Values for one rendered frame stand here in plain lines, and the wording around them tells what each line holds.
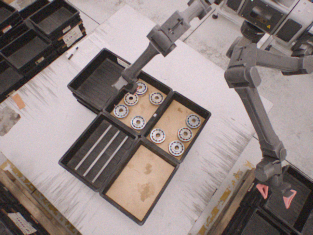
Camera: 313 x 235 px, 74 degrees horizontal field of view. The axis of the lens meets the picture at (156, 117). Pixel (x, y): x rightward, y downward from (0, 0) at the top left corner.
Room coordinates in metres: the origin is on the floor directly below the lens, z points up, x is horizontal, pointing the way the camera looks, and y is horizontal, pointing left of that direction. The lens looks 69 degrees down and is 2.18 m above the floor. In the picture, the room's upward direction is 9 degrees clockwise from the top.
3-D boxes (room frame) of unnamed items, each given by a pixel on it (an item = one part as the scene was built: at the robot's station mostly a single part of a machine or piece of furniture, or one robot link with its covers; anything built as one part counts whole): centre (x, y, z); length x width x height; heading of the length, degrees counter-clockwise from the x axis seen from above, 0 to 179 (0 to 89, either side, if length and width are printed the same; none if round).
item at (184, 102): (0.46, -0.14, 0.87); 0.40 x 0.30 x 0.11; 154
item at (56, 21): (1.51, 1.13, 0.37); 0.40 x 0.30 x 0.45; 148
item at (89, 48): (1.09, 0.66, 0.70); 0.33 x 0.23 x 0.01; 149
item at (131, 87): (0.62, 0.20, 1.07); 0.10 x 0.07 x 0.07; 63
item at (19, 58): (1.17, 1.34, 0.31); 0.40 x 0.30 x 0.34; 149
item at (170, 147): (0.33, -0.16, 0.86); 0.10 x 0.10 x 0.01
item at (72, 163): (0.23, 0.31, 0.87); 0.40 x 0.30 x 0.11; 154
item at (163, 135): (0.39, -0.03, 0.86); 0.10 x 0.10 x 0.01
